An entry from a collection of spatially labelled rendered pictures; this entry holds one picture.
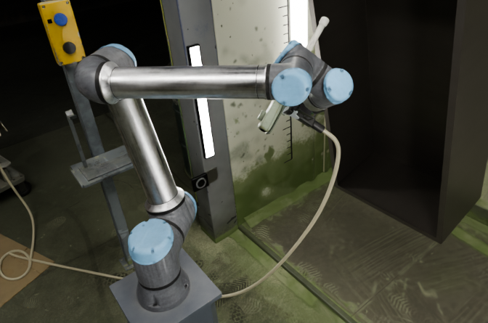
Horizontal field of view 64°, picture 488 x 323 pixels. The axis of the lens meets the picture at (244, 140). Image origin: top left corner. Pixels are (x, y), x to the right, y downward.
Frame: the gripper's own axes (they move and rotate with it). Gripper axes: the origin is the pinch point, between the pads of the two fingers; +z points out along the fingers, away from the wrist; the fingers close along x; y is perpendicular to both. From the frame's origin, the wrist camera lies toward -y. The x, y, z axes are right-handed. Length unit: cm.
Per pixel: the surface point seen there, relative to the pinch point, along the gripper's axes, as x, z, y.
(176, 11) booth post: 26, 45, -56
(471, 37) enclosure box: 37, -35, 32
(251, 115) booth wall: 16, 88, 5
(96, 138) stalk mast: -40, 79, -59
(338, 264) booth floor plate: -35, 78, 88
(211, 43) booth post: 27, 57, -35
